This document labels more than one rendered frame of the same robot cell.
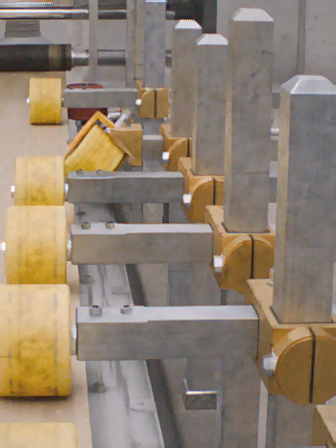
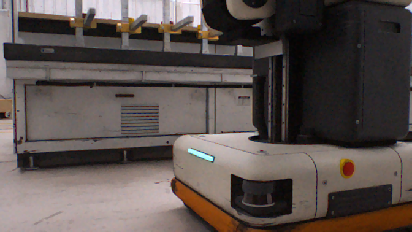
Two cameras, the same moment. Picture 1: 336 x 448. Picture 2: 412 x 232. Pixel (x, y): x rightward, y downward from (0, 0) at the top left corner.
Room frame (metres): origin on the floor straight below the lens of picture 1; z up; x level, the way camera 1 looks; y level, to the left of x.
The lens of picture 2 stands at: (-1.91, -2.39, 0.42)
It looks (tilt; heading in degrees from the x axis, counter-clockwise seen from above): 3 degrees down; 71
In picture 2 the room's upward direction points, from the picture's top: straight up
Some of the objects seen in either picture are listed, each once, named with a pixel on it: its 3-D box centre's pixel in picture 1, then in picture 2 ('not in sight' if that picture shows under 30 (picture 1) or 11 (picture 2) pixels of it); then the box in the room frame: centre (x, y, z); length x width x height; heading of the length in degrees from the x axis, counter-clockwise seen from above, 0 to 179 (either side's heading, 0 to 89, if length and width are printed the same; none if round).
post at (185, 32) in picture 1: (183, 203); not in sight; (1.52, -0.03, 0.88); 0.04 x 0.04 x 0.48; 5
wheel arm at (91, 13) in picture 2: not in sight; (87, 21); (-1.92, -0.44, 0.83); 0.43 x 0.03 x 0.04; 95
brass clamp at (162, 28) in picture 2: not in sight; (170, 29); (-1.45, -0.30, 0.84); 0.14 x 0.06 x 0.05; 5
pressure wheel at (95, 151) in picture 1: (91, 158); not in sight; (1.55, 0.10, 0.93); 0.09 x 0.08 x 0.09; 95
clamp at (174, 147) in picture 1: (182, 150); not in sight; (1.54, -0.02, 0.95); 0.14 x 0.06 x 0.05; 5
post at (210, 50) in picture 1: (207, 251); not in sight; (1.27, -0.05, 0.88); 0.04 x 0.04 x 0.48; 5
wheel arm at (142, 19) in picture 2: not in sight; (135, 26); (-1.67, -0.42, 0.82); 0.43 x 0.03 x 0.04; 95
